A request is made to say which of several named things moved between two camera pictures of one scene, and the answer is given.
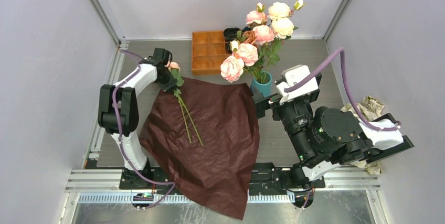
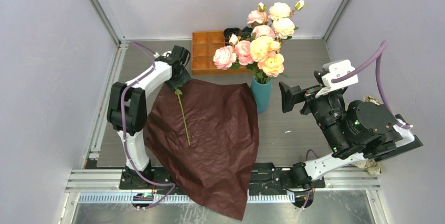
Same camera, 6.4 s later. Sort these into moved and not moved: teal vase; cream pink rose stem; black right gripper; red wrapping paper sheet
Moved: black right gripper
Not moved: teal vase; red wrapping paper sheet; cream pink rose stem
